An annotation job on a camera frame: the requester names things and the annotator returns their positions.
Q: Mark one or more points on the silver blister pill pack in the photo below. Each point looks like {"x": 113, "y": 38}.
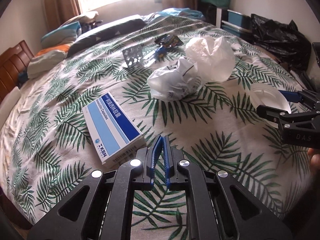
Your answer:
{"x": 133, "y": 56}

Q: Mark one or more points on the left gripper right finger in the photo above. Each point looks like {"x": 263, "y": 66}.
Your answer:
{"x": 218, "y": 206}

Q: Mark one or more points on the blue storage drawers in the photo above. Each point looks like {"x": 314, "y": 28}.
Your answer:
{"x": 234, "y": 22}

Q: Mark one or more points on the dark snack wrapper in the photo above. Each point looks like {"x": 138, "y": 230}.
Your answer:
{"x": 168, "y": 41}

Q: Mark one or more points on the wooden headboard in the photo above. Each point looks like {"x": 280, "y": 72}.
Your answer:
{"x": 13, "y": 62}

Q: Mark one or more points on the brown left curtain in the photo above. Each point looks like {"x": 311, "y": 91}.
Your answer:
{"x": 59, "y": 11}

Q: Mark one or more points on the palm leaf bed cover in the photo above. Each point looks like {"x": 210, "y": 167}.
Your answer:
{"x": 46, "y": 149}

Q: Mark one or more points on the white printed plastic bag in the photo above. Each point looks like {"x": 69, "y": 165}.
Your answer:
{"x": 175, "y": 82}

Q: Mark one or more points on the light blue blanket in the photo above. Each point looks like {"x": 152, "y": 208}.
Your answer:
{"x": 182, "y": 12}

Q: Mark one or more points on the clear crumpled plastic bag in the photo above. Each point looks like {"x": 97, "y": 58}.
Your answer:
{"x": 214, "y": 57}

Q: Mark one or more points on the black garbage bag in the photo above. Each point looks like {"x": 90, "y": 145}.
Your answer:
{"x": 284, "y": 41}

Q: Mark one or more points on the white round plastic lid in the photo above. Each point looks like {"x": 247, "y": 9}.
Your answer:
{"x": 263, "y": 94}

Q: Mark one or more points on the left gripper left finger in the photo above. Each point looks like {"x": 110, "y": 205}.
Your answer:
{"x": 100, "y": 207}

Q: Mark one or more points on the blue white medicine box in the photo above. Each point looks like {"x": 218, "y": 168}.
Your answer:
{"x": 115, "y": 137}

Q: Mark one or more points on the person right hand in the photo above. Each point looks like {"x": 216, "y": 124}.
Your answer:
{"x": 314, "y": 155}

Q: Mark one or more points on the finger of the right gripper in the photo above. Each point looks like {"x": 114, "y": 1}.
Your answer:
{"x": 304, "y": 96}
{"x": 273, "y": 115}

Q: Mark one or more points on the teal striped pillow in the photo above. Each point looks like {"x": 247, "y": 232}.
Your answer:
{"x": 62, "y": 35}

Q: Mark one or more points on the orange white pillow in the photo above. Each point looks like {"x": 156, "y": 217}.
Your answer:
{"x": 47, "y": 59}

